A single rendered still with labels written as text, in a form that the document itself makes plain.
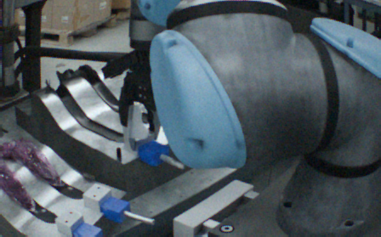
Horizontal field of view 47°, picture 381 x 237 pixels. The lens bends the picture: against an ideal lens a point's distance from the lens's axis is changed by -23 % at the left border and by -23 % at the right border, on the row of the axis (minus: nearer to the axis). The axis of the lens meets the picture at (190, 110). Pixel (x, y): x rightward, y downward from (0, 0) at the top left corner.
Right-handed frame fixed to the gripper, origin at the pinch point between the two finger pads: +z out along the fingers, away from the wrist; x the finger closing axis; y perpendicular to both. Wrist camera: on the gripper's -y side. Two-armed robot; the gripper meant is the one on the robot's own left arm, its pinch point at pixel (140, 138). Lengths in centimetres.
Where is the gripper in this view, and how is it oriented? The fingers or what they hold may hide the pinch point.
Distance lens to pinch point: 103.3
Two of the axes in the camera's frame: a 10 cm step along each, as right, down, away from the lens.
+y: 7.6, 2.8, -5.9
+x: 6.5, -2.9, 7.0
